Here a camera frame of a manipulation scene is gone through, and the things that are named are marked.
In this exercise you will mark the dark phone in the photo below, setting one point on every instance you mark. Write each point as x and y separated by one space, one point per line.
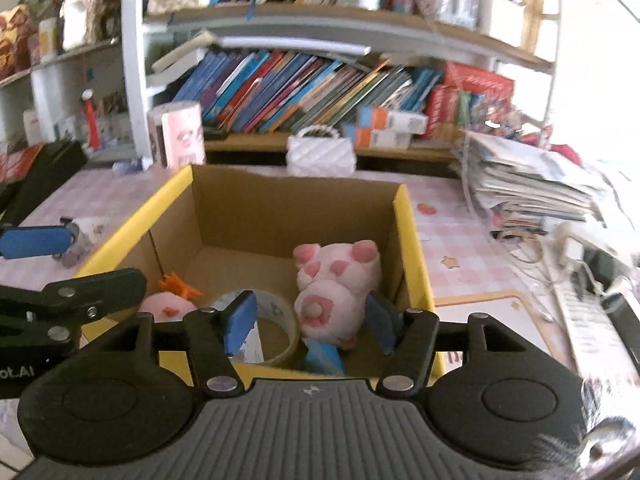
215 134

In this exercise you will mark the thick white flat book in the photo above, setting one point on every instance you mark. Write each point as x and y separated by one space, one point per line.
182 55

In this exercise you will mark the white crumpled wrapper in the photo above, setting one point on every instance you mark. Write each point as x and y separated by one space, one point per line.
87 237

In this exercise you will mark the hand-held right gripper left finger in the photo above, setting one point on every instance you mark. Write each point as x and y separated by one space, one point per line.
240 322

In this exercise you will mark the blue and white tube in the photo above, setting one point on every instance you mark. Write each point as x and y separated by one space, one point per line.
130 166

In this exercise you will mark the white plush bag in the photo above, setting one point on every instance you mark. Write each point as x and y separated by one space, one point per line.
82 12

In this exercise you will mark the thin white flat book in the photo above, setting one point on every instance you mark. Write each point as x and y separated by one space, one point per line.
300 45

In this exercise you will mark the white storage box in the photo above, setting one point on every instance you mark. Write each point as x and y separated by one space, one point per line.
501 17

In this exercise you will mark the blue packet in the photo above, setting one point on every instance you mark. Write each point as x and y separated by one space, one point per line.
322 357

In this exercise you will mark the pink and white cylinder container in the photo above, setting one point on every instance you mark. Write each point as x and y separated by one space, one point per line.
182 135

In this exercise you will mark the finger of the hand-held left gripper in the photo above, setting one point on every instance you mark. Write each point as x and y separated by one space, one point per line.
35 241
100 290

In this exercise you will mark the black bag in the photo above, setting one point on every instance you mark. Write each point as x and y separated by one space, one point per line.
45 175

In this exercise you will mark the orange and white carton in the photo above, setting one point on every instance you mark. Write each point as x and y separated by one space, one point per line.
400 121
380 137

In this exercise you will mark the red boxed book set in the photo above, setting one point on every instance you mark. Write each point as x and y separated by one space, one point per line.
475 92

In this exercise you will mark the row of leaning colourful books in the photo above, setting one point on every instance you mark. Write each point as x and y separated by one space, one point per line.
300 92

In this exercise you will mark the white bookshelf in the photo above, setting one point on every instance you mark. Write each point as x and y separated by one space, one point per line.
131 60

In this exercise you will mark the red and white figurine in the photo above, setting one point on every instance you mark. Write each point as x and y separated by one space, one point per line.
90 120

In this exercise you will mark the white power adapter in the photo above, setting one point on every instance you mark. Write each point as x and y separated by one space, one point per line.
570 247

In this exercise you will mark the red cloth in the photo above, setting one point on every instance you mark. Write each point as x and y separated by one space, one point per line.
566 154

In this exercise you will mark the pink plush pig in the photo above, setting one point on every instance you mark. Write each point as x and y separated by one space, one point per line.
335 280

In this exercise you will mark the stack of papers and magazines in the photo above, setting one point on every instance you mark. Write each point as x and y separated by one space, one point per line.
525 180

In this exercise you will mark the woven tan box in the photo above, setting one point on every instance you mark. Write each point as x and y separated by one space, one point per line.
537 15

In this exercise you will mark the clear tape roll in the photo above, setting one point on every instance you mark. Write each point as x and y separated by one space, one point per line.
275 304

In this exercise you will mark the yellow-edged cardboard box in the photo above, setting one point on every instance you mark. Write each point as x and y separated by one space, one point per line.
300 215

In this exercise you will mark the pink toy with orange crest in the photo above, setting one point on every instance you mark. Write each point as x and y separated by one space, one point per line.
165 305

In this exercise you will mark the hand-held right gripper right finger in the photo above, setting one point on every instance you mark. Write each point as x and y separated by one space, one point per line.
380 322

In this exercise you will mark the black device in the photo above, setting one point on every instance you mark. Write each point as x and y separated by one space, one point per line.
602 267

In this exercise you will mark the figure print box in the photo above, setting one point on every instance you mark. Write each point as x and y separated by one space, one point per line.
15 42

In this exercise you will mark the small white jar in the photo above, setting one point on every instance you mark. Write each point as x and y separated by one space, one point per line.
32 127

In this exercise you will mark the white mug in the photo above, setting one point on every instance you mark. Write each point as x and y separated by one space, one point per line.
48 37

